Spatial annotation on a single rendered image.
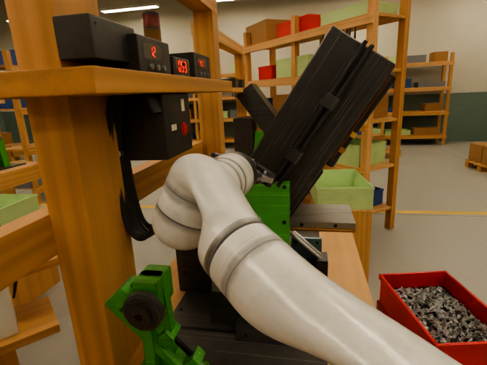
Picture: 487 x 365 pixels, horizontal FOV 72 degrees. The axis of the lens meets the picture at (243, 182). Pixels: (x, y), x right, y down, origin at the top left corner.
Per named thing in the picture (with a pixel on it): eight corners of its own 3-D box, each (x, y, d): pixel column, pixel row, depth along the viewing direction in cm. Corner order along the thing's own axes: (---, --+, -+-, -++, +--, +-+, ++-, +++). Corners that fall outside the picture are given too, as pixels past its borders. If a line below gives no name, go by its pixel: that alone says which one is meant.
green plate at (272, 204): (291, 256, 92) (291, 181, 92) (289, 263, 84) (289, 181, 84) (249, 254, 94) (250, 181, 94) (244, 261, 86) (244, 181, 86)
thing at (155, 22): (163, 30, 102) (161, 14, 101) (156, 27, 98) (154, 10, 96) (148, 31, 103) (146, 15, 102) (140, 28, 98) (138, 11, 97)
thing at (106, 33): (139, 64, 70) (135, 27, 68) (96, 57, 56) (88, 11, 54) (108, 66, 71) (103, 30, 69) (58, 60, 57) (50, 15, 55)
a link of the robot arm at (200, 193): (217, 151, 40) (297, 213, 31) (190, 213, 42) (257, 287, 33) (167, 139, 35) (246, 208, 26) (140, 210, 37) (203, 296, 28)
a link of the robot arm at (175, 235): (228, 224, 49) (253, 171, 47) (189, 270, 34) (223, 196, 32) (187, 202, 50) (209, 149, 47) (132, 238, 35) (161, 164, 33)
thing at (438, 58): (445, 145, 835) (456, 50, 777) (317, 147, 895) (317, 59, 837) (438, 142, 886) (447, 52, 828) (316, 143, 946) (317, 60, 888)
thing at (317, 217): (348, 213, 108) (349, 204, 107) (355, 233, 93) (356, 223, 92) (232, 210, 116) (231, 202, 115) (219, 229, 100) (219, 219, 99)
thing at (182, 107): (194, 148, 92) (189, 92, 89) (169, 160, 76) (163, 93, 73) (153, 148, 95) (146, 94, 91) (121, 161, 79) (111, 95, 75)
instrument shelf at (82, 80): (232, 91, 133) (232, 80, 132) (96, 94, 48) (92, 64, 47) (174, 94, 138) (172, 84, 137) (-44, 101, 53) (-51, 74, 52)
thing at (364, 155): (359, 240, 335) (372, -27, 273) (244, 190, 529) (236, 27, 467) (394, 228, 361) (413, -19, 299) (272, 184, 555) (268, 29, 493)
